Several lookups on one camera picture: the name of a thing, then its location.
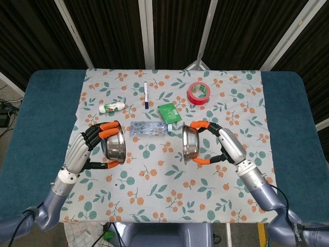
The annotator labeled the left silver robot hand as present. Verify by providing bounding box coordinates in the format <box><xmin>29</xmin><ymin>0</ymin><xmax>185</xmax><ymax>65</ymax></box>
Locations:
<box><xmin>64</xmin><ymin>121</ymin><xmax>120</xmax><ymax>174</ymax></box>

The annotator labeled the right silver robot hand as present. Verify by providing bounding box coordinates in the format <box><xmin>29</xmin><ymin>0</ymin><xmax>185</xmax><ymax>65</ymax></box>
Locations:
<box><xmin>189</xmin><ymin>120</ymin><xmax>248</xmax><ymax>166</ymax></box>

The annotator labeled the round metal bowl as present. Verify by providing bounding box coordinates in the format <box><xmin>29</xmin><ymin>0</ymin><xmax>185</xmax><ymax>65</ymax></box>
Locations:
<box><xmin>100</xmin><ymin>120</ymin><xmax>126</xmax><ymax>165</ymax></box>
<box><xmin>181</xmin><ymin>121</ymin><xmax>200</xmax><ymax>165</ymax></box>

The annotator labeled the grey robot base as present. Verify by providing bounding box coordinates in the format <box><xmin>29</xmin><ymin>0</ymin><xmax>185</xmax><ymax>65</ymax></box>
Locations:
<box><xmin>120</xmin><ymin>222</ymin><xmax>214</xmax><ymax>247</ymax></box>

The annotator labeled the teal padded table cover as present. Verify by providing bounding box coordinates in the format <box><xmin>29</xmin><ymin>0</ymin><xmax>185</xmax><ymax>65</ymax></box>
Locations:
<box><xmin>0</xmin><ymin>69</ymin><xmax>329</xmax><ymax>222</ymax></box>

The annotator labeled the small white yogurt bottle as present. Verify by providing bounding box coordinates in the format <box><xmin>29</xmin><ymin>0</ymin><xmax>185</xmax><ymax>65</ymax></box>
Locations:
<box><xmin>99</xmin><ymin>101</ymin><xmax>126</xmax><ymax>113</ymax></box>

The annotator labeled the red tape roll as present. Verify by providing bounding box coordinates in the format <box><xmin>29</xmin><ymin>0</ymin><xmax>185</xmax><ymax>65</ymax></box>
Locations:
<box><xmin>187</xmin><ymin>81</ymin><xmax>211</xmax><ymax>105</ymax></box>

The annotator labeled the green sachet packet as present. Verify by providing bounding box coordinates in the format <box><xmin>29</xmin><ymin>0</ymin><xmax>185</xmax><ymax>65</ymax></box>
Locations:
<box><xmin>157</xmin><ymin>102</ymin><xmax>182</xmax><ymax>124</ymax></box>

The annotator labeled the clear plastic water bottle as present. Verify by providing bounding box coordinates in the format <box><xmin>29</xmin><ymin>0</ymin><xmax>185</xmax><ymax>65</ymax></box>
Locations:
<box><xmin>130</xmin><ymin>120</ymin><xmax>173</xmax><ymax>136</ymax></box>

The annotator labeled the floral printed tablecloth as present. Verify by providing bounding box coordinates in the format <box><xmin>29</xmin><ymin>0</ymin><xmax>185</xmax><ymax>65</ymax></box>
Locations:
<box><xmin>51</xmin><ymin>68</ymin><xmax>282</xmax><ymax>224</ymax></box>

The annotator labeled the grey metal stand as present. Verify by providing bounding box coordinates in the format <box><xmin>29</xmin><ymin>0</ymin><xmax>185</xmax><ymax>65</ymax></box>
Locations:
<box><xmin>184</xmin><ymin>51</ymin><xmax>211</xmax><ymax>70</ymax></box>

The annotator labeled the white table leg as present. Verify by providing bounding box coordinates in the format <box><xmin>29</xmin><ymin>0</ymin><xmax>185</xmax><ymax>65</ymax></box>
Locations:
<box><xmin>225</xmin><ymin>223</ymin><xmax>232</xmax><ymax>247</ymax></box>

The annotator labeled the white marker blue cap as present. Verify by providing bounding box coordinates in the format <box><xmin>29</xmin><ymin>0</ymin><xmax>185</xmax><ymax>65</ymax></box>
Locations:
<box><xmin>143</xmin><ymin>81</ymin><xmax>150</xmax><ymax>110</ymax></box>

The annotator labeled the dark folding partition screen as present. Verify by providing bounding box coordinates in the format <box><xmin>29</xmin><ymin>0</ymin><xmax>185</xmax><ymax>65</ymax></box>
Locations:
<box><xmin>0</xmin><ymin>0</ymin><xmax>329</xmax><ymax>129</ymax></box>

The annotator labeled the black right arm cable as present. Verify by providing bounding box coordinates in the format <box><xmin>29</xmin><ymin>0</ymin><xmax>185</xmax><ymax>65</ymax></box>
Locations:
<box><xmin>267</xmin><ymin>183</ymin><xmax>329</xmax><ymax>232</ymax></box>

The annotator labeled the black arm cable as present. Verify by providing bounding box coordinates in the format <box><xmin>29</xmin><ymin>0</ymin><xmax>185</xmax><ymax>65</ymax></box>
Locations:
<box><xmin>0</xmin><ymin>202</ymin><xmax>45</xmax><ymax>247</ymax></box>
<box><xmin>267</xmin><ymin>183</ymin><xmax>329</xmax><ymax>232</ymax></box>

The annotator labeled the grey cable strap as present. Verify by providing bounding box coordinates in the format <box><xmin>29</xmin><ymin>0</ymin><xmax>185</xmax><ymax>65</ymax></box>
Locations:
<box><xmin>23</xmin><ymin>206</ymin><xmax>40</xmax><ymax>222</ymax></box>

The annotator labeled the black power strip with cables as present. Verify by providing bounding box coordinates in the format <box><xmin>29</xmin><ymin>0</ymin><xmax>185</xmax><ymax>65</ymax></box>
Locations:
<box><xmin>0</xmin><ymin>100</ymin><xmax>20</xmax><ymax>128</ymax></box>

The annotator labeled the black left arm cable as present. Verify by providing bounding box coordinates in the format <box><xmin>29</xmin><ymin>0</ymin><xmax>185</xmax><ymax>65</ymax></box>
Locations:
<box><xmin>0</xmin><ymin>202</ymin><xmax>45</xmax><ymax>247</ymax></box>

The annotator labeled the black printed cable strap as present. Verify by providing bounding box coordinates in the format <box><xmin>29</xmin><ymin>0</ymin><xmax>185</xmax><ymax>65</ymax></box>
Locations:
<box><xmin>292</xmin><ymin>223</ymin><xmax>307</xmax><ymax>243</ymax></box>

